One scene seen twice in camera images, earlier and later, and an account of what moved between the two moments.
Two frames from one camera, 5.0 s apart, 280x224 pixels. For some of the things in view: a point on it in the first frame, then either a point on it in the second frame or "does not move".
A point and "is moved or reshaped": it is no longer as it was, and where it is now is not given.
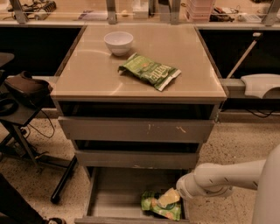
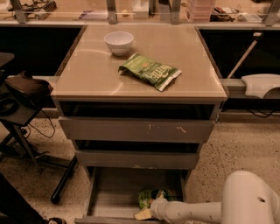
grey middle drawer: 136,160 does not move
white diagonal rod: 244,55 does not move
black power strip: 50,6 does not move
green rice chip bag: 150,202 is moved or reshaped
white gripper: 183,186 → 157,207
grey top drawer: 115,129 does not move
